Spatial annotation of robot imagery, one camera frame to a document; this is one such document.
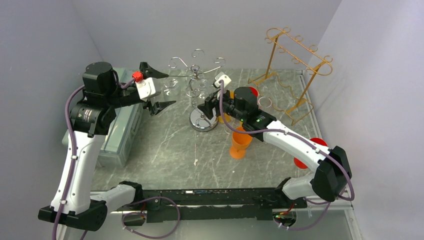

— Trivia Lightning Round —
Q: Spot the orange plastic goblet back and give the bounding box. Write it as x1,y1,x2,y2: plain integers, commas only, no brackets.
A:
217,91,234,124

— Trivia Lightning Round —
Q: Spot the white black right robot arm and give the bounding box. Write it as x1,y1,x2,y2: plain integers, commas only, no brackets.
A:
198,87,355,208

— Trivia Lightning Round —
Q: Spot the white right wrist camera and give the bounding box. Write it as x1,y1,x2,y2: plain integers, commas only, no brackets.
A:
213,72,232,89

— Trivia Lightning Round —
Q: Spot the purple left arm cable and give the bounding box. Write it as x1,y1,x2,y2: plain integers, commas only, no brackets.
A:
51,77,181,240

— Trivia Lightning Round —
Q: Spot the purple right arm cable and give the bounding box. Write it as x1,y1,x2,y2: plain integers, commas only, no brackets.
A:
216,79,356,232

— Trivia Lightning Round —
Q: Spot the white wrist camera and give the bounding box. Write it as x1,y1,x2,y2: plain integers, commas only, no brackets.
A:
213,72,232,89
132,71,161,102

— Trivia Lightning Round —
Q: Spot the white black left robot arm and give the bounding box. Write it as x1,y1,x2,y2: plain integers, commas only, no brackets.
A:
37,61,171,232

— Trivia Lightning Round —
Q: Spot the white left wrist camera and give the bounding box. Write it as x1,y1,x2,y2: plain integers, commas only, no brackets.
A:
132,71,161,102

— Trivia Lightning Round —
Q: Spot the aluminium frame rail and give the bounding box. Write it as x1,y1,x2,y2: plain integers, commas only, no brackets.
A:
38,181,362,240

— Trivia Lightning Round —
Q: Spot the chrome wine glass rack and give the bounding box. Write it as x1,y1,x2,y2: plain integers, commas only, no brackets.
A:
168,56,226,132

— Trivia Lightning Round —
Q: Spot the clear wine glass right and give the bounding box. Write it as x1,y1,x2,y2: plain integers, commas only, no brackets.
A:
257,96,272,110

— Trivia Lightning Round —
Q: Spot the gold wine glass rack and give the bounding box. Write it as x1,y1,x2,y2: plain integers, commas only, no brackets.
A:
247,27,334,126

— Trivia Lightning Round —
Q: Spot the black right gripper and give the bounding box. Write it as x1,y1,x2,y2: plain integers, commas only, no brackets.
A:
198,86,247,123

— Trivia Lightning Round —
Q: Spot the clear ribbed wine glass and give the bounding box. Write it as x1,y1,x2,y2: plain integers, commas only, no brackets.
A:
191,78,210,100
163,78,181,98

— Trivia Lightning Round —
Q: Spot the red plastic goblet lying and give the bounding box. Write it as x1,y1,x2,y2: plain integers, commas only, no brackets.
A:
293,137,328,169

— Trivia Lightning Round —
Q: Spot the orange plastic goblet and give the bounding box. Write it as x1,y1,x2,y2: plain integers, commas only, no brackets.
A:
217,91,234,124
229,131,253,160

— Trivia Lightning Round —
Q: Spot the clear wine glass centre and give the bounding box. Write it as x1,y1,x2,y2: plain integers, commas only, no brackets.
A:
223,118,239,135

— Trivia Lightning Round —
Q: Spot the red plastic goblet back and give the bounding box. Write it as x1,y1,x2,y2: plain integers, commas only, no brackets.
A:
249,86,259,98

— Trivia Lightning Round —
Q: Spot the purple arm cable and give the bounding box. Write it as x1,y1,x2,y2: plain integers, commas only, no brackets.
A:
216,79,356,232
51,77,181,240

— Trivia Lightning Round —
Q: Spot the green plastic storage box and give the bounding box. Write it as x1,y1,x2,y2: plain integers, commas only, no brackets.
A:
67,62,143,168

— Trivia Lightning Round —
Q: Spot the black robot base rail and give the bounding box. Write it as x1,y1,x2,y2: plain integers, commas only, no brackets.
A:
119,187,307,223

